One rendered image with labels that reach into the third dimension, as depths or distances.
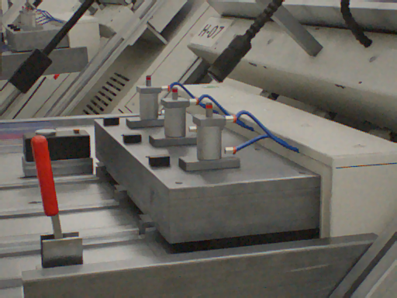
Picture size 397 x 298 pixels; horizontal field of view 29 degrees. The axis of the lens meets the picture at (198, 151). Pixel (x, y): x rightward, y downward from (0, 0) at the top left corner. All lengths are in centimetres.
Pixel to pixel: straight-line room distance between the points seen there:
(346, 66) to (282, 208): 22
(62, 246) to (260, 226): 17
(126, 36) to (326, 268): 142
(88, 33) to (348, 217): 145
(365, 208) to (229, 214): 12
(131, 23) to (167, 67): 16
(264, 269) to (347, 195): 10
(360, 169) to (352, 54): 21
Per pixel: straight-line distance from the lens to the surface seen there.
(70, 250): 60
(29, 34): 203
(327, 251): 64
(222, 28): 122
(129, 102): 205
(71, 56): 201
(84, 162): 92
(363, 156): 65
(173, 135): 77
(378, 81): 75
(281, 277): 62
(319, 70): 86
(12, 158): 102
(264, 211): 65
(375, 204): 67
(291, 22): 88
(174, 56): 207
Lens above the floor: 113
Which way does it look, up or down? 2 degrees up
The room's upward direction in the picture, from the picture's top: 40 degrees clockwise
